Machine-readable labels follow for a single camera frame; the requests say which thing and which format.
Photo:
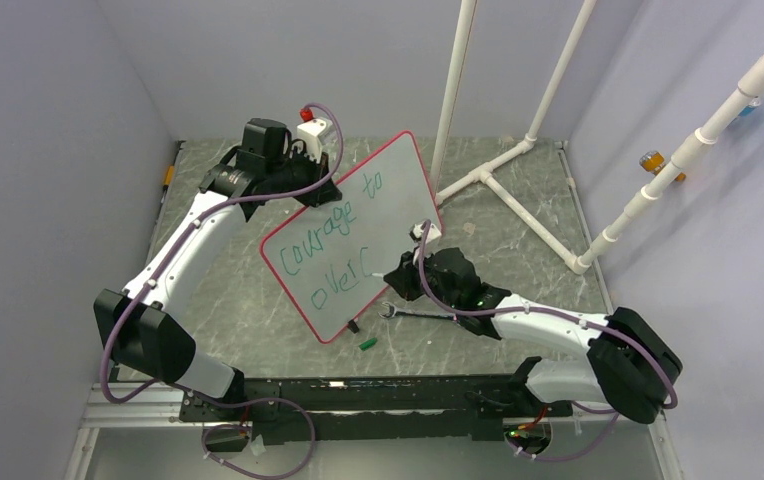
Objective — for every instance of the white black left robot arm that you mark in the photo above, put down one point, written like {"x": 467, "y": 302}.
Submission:
{"x": 138, "y": 324}

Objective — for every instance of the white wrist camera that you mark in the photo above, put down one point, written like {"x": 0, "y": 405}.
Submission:
{"x": 313, "y": 133}
{"x": 425, "y": 236}

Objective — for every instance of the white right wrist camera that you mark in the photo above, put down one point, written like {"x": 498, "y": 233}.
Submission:
{"x": 425, "y": 236}

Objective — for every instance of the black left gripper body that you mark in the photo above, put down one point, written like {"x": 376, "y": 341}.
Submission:
{"x": 303, "y": 172}

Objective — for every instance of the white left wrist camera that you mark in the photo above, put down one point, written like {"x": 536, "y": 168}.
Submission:
{"x": 313, "y": 133}

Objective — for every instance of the pink framed whiteboard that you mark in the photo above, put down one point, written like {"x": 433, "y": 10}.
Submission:
{"x": 323, "y": 256}

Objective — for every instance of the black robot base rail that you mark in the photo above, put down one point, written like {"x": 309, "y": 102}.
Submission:
{"x": 477, "y": 407}

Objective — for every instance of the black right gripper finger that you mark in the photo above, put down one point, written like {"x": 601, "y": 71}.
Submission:
{"x": 396, "y": 266}
{"x": 401, "y": 285}

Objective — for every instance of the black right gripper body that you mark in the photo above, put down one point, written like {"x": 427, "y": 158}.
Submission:
{"x": 413, "y": 279}

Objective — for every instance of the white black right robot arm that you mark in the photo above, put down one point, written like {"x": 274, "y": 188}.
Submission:
{"x": 616, "y": 359}

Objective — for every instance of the aluminium base extrusion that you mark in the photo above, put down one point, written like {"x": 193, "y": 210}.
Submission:
{"x": 156, "y": 406}

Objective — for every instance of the silver open-end wrench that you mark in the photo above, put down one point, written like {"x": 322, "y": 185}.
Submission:
{"x": 392, "y": 311}

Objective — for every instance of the blue wall fitting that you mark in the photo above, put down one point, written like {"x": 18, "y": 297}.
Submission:
{"x": 750, "y": 107}

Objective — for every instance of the green marker cap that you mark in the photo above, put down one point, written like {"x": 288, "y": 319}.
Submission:
{"x": 367, "y": 344}

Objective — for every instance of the orange wall fitting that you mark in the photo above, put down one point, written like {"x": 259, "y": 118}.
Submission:
{"x": 653, "y": 162}

